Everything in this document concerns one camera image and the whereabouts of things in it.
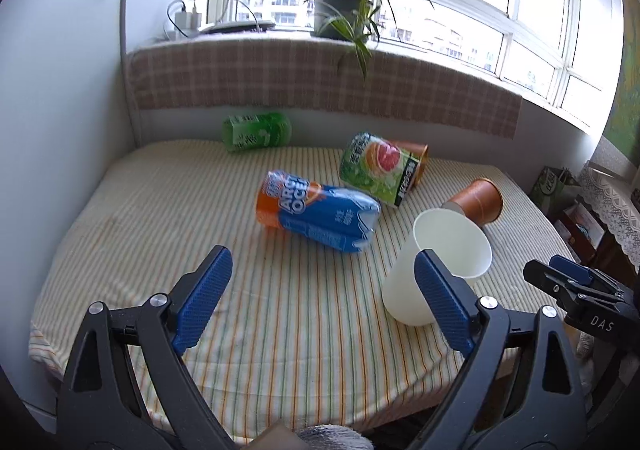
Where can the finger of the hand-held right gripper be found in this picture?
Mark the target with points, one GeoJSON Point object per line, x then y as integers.
{"type": "Point", "coordinates": [570, 268]}
{"type": "Point", "coordinates": [552, 284]}

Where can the green grapefruit label bottle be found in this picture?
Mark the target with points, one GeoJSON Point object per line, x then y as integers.
{"type": "Point", "coordinates": [380, 168]}

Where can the striped tablecloth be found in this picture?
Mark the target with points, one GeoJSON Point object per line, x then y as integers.
{"type": "Point", "coordinates": [300, 320]}

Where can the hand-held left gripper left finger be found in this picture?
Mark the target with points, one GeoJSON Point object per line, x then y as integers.
{"type": "Point", "coordinates": [205, 297]}

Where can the plaid windowsill cloth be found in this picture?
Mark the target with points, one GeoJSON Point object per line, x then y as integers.
{"type": "Point", "coordinates": [260, 75]}

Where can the blue orange label bottle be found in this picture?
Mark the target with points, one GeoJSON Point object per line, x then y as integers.
{"type": "Point", "coordinates": [315, 212]}

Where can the grey knitted cloth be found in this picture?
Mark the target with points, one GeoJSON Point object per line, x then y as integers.
{"type": "Point", "coordinates": [332, 437]}

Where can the copper paper cup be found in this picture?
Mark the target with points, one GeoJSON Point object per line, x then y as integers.
{"type": "Point", "coordinates": [477, 200]}
{"type": "Point", "coordinates": [418, 154]}

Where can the dark wooden shelf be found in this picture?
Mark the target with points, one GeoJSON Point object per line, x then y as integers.
{"type": "Point", "coordinates": [582, 230]}

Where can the green wall painting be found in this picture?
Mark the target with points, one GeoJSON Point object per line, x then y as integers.
{"type": "Point", "coordinates": [627, 80]}

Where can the white window frame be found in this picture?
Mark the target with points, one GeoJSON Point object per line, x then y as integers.
{"type": "Point", "coordinates": [512, 20]}

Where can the white lace cloth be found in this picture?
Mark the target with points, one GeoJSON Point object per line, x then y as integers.
{"type": "Point", "coordinates": [617, 210]}

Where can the white charger plug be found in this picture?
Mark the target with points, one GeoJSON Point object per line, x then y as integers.
{"type": "Point", "coordinates": [192, 15]}

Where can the white cabinet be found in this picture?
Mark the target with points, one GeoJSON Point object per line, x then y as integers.
{"type": "Point", "coordinates": [60, 105]}

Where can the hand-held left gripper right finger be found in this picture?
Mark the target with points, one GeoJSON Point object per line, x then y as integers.
{"type": "Point", "coordinates": [442, 300]}

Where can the white flat device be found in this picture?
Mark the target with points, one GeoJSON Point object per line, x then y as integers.
{"type": "Point", "coordinates": [237, 25]}

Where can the green paper bag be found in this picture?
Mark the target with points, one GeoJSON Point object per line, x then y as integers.
{"type": "Point", "coordinates": [552, 187]}

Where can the potted spider plant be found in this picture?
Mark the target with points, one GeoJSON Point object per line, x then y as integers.
{"type": "Point", "coordinates": [342, 5]}

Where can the white plastic cup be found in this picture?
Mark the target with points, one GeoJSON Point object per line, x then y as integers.
{"type": "Point", "coordinates": [450, 240]}

